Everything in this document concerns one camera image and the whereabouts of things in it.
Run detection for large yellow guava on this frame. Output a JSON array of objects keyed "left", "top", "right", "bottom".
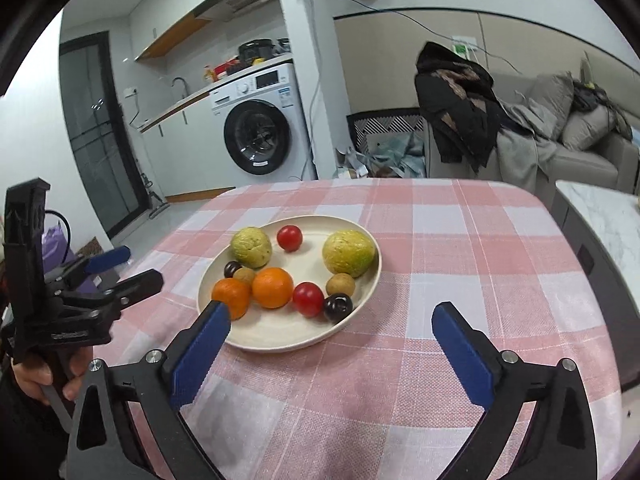
[{"left": 322, "top": 230, "right": 377, "bottom": 279}]

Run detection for person's left hand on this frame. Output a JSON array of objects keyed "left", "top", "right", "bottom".
[{"left": 12, "top": 347, "right": 94, "bottom": 402}]

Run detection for grey cushion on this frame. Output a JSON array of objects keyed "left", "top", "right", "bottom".
[
  {"left": 560, "top": 105, "right": 619, "bottom": 151},
  {"left": 527, "top": 72, "right": 576, "bottom": 139}
]

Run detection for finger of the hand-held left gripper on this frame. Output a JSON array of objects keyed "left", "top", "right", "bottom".
[
  {"left": 62, "top": 246, "right": 132, "bottom": 288},
  {"left": 95, "top": 269, "right": 165, "bottom": 312}
]

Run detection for cream round plate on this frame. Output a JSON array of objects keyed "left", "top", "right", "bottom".
[{"left": 197, "top": 215, "right": 383, "bottom": 353}]

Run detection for floor mop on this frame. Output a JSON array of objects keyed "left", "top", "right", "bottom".
[{"left": 141, "top": 174, "right": 169, "bottom": 219}]

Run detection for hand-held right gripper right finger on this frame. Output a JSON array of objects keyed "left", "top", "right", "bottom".
[{"left": 431, "top": 301, "right": 598, "bottom": 480}]

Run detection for grey sofa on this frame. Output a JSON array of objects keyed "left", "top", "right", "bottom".
[{"left": 425, "top": 50, "right": 640, "bottom": 192}]

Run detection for crumpled blue paper bags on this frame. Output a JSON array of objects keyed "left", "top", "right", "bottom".
[{"left": 335, "top": 132, "right": 429, "bottom": 180}]

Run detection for white kitchen counter cabinet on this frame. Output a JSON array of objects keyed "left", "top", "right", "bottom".
[{"left": 140, "top": 55, "right": 293, "bottom": 200}]

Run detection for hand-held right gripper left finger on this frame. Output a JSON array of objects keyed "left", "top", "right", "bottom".
[{"left": 66, "top": 300, "right": 233, "bottom": 480}]

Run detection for white washing machine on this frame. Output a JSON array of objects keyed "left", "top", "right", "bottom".
[{"left": 210, "top": 62, "right": 317, "bottom": 181}]

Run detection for grey blanket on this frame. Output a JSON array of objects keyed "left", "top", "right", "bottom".
[{"left": 495, "top": 105, "right": 559, "bottom": 196}]

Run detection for white wall cabinet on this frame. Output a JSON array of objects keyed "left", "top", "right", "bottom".
[{"left": 131, "top": 0, "right": 236, "bottom": 62}]

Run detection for pink checked tablecloth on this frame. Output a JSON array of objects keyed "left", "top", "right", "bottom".
[{"left": 100, "top": 178, "right": 626, "bottom": 480}]

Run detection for thick black cable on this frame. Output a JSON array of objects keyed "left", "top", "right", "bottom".
[{"left": 45, "top": 209, "right": 74, "bottom": 264}]

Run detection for black jacket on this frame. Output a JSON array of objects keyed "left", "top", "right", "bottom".
[{"left": 414, "top": 41, "right": 503, "bottom": 168}]

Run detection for black white patterned bag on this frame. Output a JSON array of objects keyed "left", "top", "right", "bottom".
[{"left": 346, "top": 108, "right": 426, "bottom": 161}]

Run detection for orange mandarin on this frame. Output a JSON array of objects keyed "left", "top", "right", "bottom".
[
  {"left": 251, "top": 267, "right": 295, "bottom": 310},
  {"left": 211, "top": 278, "right": 252, "bottom": 321}
]

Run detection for purple bag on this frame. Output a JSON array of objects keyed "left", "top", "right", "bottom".
[{"left": 42, "top": 225, "right": 82, "bottom": 272}]

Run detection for red cherry tomato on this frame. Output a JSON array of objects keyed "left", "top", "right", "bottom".
[
  {"left": 292, "top": 282, "right": 326, "bottom": 318},
  {"left": 276, "top": 225, "right": 304, "bottom": 252}
]

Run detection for dark clothes pile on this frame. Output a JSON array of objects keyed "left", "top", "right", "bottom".
[{"left": 572, "top": 80, "right": 634, "bottom": 136}]

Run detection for kitchen range hood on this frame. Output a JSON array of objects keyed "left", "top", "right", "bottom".
[{"left": 195, "top": 0, "right": 279, "bottom": 22}]

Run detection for white marble coffee table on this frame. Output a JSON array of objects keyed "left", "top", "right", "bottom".
[{"left": 555, "top": 179, "right": 640, "bottom": 396}]

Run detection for black framed glass door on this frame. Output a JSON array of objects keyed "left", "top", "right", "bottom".
[{"left": 59, "top": 31, "right": 152, "bottom": 239}]

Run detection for small green-yellow guava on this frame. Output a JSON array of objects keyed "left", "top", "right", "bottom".
[{"left": 230, "top": 227, "right": 274, "bottom": 269}]

